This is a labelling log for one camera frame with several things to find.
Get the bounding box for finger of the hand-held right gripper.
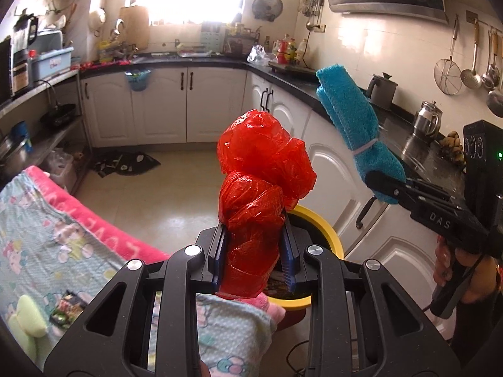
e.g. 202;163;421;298
365;170;461;213

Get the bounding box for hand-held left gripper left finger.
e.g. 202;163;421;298
43;224;229;377

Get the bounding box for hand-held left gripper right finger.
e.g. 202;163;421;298
279;222;461;377

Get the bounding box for yellow bin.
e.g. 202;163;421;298
263;203;345;310

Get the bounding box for red plastic bag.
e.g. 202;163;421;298
214;109;317;300

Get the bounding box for blue towel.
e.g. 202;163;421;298
315;64;406;205

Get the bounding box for person's right forearm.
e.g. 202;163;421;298
451;275;503;364

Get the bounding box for person's right hand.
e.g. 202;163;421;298
433;238;501;304

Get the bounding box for ginger roots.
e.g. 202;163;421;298
440;131;467;164

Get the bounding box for steel glass teapot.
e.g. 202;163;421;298
412;101;443;139

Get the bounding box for steel slotted ladle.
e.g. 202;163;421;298
461;19;483;89

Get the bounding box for steel mesh strainer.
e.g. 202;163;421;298
434;16;463;96

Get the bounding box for steel kettle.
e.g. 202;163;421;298
367;73;398;111

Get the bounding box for black bag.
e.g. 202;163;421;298
92;151;162;178

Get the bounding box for black induction cooker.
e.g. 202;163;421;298
268;61;320;76

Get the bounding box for dark snack packet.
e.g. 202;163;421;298
50;291;89;327

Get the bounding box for teal printed blanket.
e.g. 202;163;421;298
0;165;287;377

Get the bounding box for white kitchen cabinets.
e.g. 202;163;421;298
80;65;464;338

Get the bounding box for red label bottle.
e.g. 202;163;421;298
276;38;296;63

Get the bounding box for clear plastic storage box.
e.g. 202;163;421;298
42;149;78;191

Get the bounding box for clear plastic bag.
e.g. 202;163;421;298
247;45;272;64

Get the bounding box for blue hanging basket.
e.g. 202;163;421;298
125;69;152;92

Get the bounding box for metal shelf rack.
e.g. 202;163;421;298
0;70;93;205

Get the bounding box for black wok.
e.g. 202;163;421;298
35;79;78;127

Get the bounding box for teal desktop organizer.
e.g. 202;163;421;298
200;21;224;54

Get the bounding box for large steel pot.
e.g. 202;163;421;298
0;134;31;178

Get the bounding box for wooden cutting board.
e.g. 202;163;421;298
119;5;150;48

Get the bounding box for light blue plastic basket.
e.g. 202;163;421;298
30;46;75;81

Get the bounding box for black blender jug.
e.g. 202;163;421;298
12;14;39;96

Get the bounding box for wall utensil rack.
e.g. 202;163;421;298
301;0;326;28

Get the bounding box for round wall fan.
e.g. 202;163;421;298
251;0;284;23

